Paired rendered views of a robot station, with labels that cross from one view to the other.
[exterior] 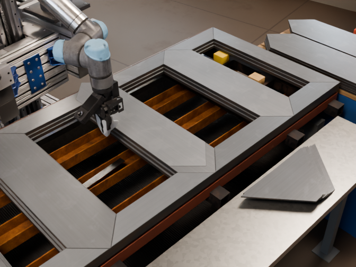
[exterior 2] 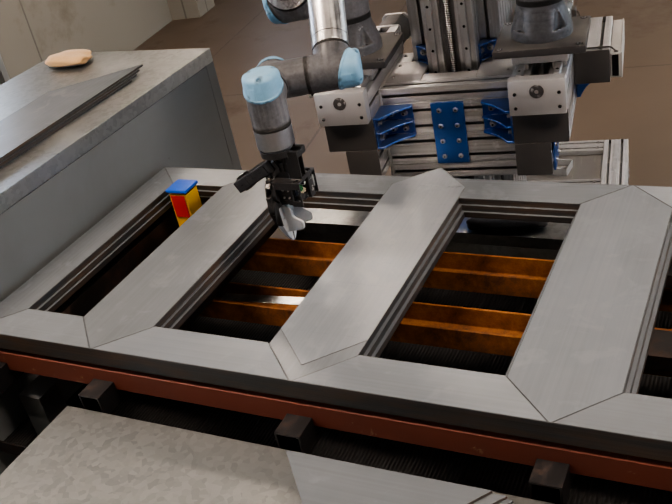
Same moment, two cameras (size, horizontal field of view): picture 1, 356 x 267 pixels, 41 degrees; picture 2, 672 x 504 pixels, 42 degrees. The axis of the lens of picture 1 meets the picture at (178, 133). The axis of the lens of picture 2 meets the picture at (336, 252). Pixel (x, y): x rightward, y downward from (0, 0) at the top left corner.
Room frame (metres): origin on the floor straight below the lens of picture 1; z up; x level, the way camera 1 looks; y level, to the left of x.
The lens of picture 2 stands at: (0.93, -1.32, 1.79)
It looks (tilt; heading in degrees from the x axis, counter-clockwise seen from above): 30 degrees down; 74
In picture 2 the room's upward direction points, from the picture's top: 12 degrees counter-clockwise
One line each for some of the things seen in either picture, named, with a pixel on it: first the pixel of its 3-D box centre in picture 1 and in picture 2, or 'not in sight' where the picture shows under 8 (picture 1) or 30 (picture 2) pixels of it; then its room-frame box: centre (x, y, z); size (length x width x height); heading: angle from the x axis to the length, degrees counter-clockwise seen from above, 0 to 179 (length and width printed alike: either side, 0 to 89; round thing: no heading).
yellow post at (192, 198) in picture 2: not in sight; (192, 223); (1.17, 0.73, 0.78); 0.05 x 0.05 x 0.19; 43
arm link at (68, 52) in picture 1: (74, 50); (279, 80); (1.37, 0.33, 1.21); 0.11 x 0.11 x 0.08; 66
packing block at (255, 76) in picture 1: (256, 79); not in sight; (1.81, -0.36, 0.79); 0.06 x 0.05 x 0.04; 43
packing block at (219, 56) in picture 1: (221, 57); not in sight; (2.02, -0.22, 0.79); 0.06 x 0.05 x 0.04; 43
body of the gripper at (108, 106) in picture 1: (106, 98); (287, 174); (1.32, 0.24, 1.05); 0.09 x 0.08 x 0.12; 133
